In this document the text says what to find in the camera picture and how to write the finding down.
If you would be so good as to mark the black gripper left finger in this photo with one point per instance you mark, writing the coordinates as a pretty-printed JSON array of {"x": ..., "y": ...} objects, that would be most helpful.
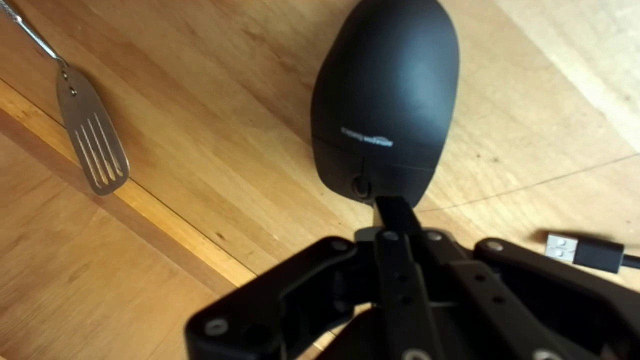
[{"x": 312, "y": 306}]

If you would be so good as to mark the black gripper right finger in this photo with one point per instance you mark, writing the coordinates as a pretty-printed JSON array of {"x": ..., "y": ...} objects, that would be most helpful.
[{"x": 533, "y": 306}]

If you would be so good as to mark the black computer mouse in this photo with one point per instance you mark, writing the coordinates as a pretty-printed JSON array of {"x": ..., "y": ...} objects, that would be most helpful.
[{"x": 387, "y": 92}]

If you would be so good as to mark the metal slotted spatula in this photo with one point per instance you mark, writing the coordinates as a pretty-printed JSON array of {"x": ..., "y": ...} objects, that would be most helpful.
[{"x": 93, "y": 140}]

